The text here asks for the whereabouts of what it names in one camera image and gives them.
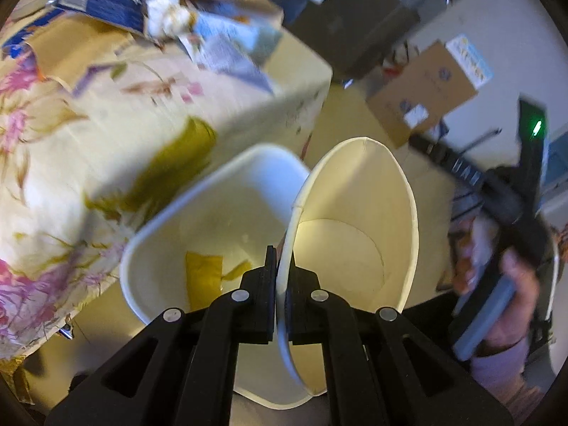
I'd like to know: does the blue yellow printed sheet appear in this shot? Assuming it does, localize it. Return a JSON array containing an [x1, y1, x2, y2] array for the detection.
[[445, 33, 494, 89]]

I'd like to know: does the person's right hand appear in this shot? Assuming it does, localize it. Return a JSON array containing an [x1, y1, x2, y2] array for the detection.
[[481, 248, 540, 356]]

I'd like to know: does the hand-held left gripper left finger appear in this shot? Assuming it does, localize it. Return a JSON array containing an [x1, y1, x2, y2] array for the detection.
[[44, 245, 278, 426]]

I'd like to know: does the white paper cup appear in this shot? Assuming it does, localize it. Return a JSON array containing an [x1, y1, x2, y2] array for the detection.
[[275, 137, 420, 398]]

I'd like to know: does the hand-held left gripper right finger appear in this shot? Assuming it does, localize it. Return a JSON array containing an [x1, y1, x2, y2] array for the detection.
[[283, 253, 514, 426]]

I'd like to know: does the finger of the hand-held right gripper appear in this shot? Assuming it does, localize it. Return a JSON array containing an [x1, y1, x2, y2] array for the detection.
[[453, 275, 518, 361]]

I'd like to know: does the person's right forearm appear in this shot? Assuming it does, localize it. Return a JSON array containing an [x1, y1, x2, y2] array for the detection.
[[470, 337, 546, 409]]

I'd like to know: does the flattened light blue wrapper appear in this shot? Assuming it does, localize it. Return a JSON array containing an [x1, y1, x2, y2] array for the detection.
[[177, 31, 276, 95]]

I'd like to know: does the torn dark blue carton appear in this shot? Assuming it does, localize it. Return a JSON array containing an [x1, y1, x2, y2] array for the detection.
[[0, 0, 154, 94]]

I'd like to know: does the grey refrigerator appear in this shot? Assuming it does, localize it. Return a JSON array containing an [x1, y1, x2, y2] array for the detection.
[[284, 0, 422, 81]]

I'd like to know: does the cardboard box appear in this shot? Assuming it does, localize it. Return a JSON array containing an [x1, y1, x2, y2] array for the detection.
[[417, 41, 480, 111], [366, 77, 449, 148]]

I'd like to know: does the floral tablecloth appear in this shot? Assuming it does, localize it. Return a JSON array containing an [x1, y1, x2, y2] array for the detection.
[[0, 0, 333, 360]]

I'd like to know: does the white plastic bin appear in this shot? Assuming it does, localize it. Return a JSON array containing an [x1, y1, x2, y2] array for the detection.
[[120, 143, 338, 410]]

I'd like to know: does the yellow scrap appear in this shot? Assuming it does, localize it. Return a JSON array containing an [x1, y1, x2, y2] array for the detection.
[[185, 251, 223, 310]]

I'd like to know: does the white tissue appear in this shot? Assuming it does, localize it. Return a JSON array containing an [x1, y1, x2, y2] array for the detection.
[[144, 0, 198, 40]]

